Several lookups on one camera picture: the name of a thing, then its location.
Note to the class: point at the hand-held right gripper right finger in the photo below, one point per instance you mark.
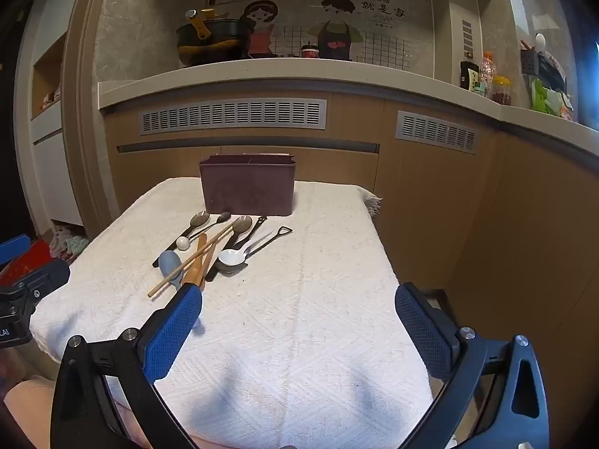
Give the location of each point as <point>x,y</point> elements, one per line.
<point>421,332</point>

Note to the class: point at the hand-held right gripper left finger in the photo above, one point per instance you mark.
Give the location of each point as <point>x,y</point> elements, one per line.
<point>178,332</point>

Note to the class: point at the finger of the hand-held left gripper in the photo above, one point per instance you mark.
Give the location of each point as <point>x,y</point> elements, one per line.
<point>44,278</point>
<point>14,249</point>

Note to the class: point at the blue spoon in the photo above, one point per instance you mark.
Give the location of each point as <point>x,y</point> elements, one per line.
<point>169,264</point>

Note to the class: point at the white plastic spoon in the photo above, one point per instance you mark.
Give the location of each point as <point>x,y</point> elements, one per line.
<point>231,257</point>

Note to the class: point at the black fork-ended utensil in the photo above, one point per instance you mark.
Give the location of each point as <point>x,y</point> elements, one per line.
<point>256,227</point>

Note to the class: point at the shovel-shaped metal spoon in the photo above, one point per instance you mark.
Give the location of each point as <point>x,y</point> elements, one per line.
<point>277,235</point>

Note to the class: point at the maroon utensil holder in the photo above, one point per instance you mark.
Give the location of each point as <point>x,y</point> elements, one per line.
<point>248,187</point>

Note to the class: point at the red object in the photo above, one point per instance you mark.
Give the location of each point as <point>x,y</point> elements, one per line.
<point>21,266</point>

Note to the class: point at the pile of clothes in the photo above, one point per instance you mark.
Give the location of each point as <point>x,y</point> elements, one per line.
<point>68,243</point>

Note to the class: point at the white shelf cabinet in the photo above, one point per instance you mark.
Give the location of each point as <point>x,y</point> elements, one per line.
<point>54,149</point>

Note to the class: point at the white textured tablecloth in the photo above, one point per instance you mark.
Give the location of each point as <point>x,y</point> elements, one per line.
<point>304,290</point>

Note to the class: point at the short grey vent grille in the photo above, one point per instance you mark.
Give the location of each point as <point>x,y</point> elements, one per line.
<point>437,132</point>

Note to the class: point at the long grey vent grille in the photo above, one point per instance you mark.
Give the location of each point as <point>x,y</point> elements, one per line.
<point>234,114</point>

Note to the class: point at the jar with yellow lid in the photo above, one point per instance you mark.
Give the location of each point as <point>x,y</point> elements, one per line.
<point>501,91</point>

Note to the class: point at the dark sauce bottle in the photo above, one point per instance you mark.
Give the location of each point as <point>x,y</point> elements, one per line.
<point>469,75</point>

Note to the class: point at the green packets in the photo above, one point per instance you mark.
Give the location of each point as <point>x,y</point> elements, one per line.
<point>550,100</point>

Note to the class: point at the clear bottle with orange cap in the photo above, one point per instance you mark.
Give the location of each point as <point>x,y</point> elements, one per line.
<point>488,72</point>

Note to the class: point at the light stone countertop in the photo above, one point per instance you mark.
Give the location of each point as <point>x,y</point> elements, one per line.
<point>281,72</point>

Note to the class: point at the small red pot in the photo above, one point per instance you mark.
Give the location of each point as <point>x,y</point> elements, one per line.
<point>310,51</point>

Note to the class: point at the white egg-shaped object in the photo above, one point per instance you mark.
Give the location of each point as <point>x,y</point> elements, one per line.
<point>540,41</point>

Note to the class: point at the dark wall rack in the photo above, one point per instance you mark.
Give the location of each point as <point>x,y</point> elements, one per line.
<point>538,63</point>

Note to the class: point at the small wall vent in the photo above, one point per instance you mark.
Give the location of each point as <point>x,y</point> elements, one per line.
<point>467,37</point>

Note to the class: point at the cartoon wall sticker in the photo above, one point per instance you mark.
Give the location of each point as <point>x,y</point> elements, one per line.
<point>374,9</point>

